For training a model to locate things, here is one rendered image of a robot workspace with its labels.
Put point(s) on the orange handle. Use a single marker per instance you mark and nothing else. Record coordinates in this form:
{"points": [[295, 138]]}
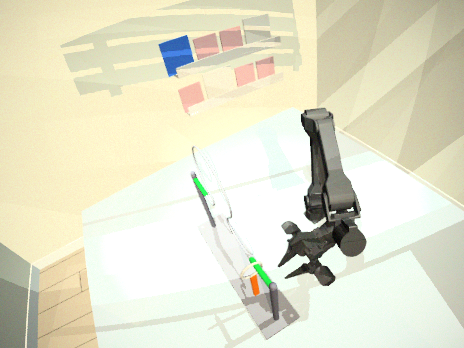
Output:
{"points": [[252, 277]]}

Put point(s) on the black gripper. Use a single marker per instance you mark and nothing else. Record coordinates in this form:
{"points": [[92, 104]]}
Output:
{"points": [[314, 267]]}

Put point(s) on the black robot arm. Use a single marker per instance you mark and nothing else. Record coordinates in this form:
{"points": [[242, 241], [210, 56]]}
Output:
{"points": [[330, 190]]}

